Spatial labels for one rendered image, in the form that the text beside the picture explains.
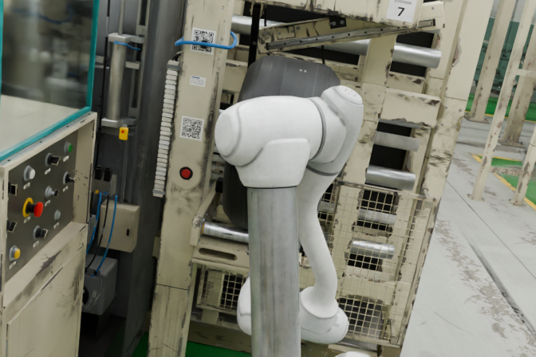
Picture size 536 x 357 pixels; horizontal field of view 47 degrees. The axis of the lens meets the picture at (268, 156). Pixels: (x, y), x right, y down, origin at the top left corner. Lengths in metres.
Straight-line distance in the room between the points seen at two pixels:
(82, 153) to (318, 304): 0.87
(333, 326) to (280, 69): 0.80
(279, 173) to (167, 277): 1.18
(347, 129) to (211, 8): 0.85
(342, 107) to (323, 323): 0.61
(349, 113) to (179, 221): 1.07
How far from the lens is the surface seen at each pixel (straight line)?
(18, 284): 1.76
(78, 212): 2.07
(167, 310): 2.37
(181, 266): 2.27
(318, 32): 2.37
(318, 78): 1.95
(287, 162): 1.20
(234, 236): 2.09
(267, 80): 1.92
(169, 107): 2.09
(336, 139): 1.28
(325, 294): 1.60
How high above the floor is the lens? 1.79
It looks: 18 degrees down
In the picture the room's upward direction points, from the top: 10 degrees clockwise
